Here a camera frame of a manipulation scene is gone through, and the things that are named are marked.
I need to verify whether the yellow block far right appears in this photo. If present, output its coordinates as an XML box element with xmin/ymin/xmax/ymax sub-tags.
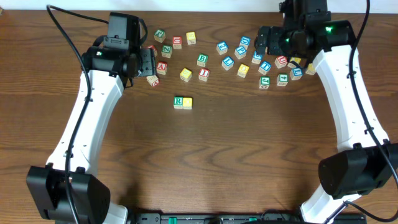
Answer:
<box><xmin>305</xmin><ymin>63</ymin><xmax>316</xmax><ymax>75</ymax></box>

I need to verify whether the blue T block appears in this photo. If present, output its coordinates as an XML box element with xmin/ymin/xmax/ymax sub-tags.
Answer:
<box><xmin>258</xmin><ymin>61</ymin><xmax>272</xmax><ymax>75</ymax></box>

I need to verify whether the blue L block centre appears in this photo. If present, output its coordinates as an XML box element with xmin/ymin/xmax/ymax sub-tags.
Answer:
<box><xmin>221</xmin><ymin>56</ymin><xmax>234</xmax><ymax>71</ymax></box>

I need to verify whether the green 4 block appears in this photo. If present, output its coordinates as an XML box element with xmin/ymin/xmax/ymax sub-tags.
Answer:
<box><xmin>277</xmin><ymin>73</ymin><xmax>289</xmax><ymax>86</ymax></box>

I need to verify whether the blue l block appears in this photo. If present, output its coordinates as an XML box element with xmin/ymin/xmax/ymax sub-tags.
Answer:
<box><xmin>221</xmin><ymin>56</ymin><xmax>234</xmax><ymax>71</ymax></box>
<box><xmin>290</xmin><ymin>68</ymin><xmax>303</xmax><ymax>80</ymax></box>

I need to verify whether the red U block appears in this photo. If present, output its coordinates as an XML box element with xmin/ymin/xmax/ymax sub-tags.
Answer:
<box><xmin>172</xmin><ymin>36</ymin><xmax>182</xmax><ymax>49</ymax></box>

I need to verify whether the red I block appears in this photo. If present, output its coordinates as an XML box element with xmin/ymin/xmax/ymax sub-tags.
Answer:
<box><xmin>198</xmin><ymin>68</ymin><xmax>210</xmax><ymax>82</ymax></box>

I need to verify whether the green J block top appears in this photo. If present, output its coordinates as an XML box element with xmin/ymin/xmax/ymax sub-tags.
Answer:
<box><xmin>154</xmin><ymin>29</ymin><xmax>166</xmax><ymax>43</ymax></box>

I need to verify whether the blue 2 block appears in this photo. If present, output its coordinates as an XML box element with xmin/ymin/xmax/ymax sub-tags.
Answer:
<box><xmin>216</xmin><ymin>41</ymin><xmax>228</xmax><ymax>55</ymax></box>

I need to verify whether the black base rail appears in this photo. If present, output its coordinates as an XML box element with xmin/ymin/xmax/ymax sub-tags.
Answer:
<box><xmin>126</xmin><ymin>212</ymin><xmax>368</xmax><ymax>224</ymax></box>

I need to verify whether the red E block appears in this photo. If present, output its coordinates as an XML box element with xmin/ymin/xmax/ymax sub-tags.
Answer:
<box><xmin>147</xmin><ymin>45</ymin><xmax>158</xmax><ymax>57</ymax></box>

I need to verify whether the yellow top block right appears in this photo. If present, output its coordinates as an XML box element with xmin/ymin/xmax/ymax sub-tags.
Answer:
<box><xmin>287</xmin><ymin>57</ymin><xmax>301</xmax><ymax>68</ymax></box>

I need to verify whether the blue L block right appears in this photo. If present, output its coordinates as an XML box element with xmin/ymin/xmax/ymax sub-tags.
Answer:
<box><xmin>290</xmin><ymin>68</ymin><xmax>303</xmax><ymax>80</ymax></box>

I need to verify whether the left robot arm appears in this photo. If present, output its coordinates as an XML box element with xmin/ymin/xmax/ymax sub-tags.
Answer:
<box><xmin>26</xmin><ymin>46</ymin><xmax>155</xmax><ymax>223</ymax></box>

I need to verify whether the green R block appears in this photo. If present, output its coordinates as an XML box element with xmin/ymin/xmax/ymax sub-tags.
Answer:
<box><xmin>174</xmin><ymin>96</ymin><xmax>183</xmax><ymax>109</ymax></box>

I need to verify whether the red V block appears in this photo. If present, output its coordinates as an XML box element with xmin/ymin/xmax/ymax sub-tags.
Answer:
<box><xmin>156</xmin><ymin>62</ymin><xmax>168</xmax><ymax>75</ymax></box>

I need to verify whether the yellow O block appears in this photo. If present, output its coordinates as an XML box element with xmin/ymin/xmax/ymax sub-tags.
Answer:
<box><xmin>237</xmin><ymin>63</ymin><xmax>249</xmax><ymax>78</ymax></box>
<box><xmin>182</xmin><ymin>97</ymin><xmax>193</xmax><ymax>110</ymax></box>

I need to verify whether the blue P block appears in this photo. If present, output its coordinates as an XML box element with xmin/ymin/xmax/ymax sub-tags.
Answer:
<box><xmin>234</xmin><ymin>46</ymin><xmax>247</xmax><ymax>60</ymax></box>

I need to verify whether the blue D block upper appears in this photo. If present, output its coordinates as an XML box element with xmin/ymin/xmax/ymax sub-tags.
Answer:
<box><xmin>239</xmin><ymin>36</ymin><xmax>251</xmax><ymax>49</ymax></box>

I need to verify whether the red sided tan block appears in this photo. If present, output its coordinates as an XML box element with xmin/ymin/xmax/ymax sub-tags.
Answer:
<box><xmin>146</xmin><ymin>75</ymin><xmax>160</xmax><ymax>87</ymax></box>

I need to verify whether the green B block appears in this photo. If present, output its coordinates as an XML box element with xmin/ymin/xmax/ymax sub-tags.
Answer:
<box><xmin>197</xmin><ymin>54</ymin><xmax>208</xmax><ymax>67</ymax></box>

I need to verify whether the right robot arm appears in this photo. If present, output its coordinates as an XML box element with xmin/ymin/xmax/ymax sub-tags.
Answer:
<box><xmin>254</xmin><ymin>0</ymin><xmax>397</xmax><ymax>223</ymax></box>

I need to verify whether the green j block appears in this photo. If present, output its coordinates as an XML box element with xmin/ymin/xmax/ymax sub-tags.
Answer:
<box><xmin>259</xmin><ymin>76</ymin><xmax>271</xmax><ymax>89</ymax></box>
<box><xmin>154</xmin><ymin>29</ymin><xmax>166</xmax><ymax>43</ymax></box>

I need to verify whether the blue 5 block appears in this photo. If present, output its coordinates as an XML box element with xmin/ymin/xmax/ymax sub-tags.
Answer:
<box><xmin>251</xmin><ymin>51</ymin><xmax>263</xmax><ymax>65</ymax></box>

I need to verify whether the green Z block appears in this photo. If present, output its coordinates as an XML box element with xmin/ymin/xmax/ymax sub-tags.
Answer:
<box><xmin>161</xmin><ymin>45</ymin><xmax>172</xmax><ymax>58</ymax></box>

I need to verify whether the yellow block lower centre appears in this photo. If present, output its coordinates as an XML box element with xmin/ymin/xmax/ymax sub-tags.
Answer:
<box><xmin>180</xmin><ymin>68</ymin><xmax>192</xmax><ymax>82</ymax></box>

